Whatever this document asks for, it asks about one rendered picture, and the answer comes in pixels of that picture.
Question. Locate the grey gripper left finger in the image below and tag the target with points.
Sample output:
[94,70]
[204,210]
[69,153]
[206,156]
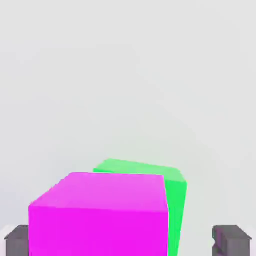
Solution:
[18,243]

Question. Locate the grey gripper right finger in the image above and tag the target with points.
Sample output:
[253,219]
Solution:
[234,243]

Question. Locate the small green cube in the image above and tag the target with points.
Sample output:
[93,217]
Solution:
[176,202]

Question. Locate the small magenta cube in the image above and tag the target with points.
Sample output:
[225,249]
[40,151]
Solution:
[96,220]

